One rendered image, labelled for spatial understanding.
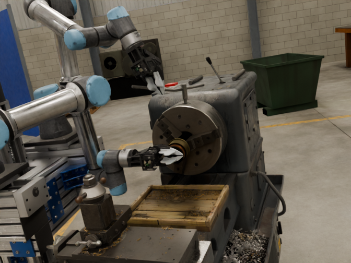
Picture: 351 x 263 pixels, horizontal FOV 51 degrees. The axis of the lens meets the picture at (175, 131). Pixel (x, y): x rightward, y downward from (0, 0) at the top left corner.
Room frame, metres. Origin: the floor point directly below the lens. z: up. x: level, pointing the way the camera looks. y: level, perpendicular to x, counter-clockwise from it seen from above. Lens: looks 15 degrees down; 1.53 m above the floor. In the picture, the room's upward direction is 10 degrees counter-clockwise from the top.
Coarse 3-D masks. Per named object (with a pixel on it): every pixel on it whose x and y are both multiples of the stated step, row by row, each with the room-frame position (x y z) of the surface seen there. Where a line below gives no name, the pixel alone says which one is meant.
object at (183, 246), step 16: (64, 240) 1.05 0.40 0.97; (80, 240) 1.03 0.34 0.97; (128, 240) 0.98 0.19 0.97; (144, 240) 0.96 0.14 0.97; (160, 240) 0.95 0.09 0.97; (176, 240) 0.94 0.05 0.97; (192, 240) 0.93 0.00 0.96; (64, 256) 0.97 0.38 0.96; (80, 256) 0.94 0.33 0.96; (96, 256) 0.92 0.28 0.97; (112, 256) 0.91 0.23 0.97; (128, 256) 0.89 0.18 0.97; (144, 256) 0.88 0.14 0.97; (160, 256) 0.87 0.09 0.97; (176, 256) 0.86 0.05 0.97
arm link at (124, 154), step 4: (124, 148) 1.43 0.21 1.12; (120, 152) 1.42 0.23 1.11; (124, 152) 1.41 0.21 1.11; (128, 152) 1.41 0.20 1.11; (120, 156) 1.41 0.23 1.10; (124, 156) 1.40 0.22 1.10; (120, 160) 1.40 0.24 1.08; (124, 160) 1.39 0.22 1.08; (120, 164) 1.41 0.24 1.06; (124, 164) 1.40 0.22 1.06
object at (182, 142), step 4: (172, 140) 1.44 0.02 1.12; (176, 140) 1.43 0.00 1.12; (180, 140) 1.42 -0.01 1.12; (184, 140) 1.43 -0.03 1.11; (172, 144) 1.41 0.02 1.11; (176, 144) 1.40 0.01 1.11; (180, 144) 1.40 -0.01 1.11; (184, 144) 1.41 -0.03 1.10; (188, 144) 1.43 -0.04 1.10; (176, 148) 1.38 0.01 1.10; (180, 148) 1.38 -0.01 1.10; (184, 148) 1.40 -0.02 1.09; (188, 148) 1.42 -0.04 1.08; (184, 152) 1.39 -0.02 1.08; (188, 152) 1.43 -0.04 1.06; (184, 156) 1.39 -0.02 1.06; (180, 160) 1.38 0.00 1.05
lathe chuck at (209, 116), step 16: (176, 112) 1.53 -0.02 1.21; (192, 112) 1.50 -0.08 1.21; (208, 112) 1.51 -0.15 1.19; (192, 128) 1.51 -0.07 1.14; (208, 128) 1.48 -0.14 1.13; (224, 128) 1.54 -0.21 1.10; (208, 144) 1.48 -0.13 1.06; (224, 144) 1.52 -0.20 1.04; (192, 160) 1.51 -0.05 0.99; (208, 160) 1.49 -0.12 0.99
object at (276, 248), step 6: (252, 174) 1.70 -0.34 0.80; (258, 174) 1.70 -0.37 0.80; (264, 174) 1.69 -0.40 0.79; (270, 186) 1.70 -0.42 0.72; (276, 192) 1.71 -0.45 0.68; (282, 198) 1.73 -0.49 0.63; (282, 204) 1.76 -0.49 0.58; (282, 210) 1.79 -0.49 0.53; (276, 222) 1.91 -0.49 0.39; (276, 228) 1.87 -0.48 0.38; (276, 234) 1.86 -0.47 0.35; (276, 240) 1.85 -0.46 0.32; (276, 246) 1.82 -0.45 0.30; (270, 252) 1.82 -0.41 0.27; (276, 252) 1.81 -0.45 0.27; (270, 258) 1.82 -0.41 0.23; (276, 258) 1.81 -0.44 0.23
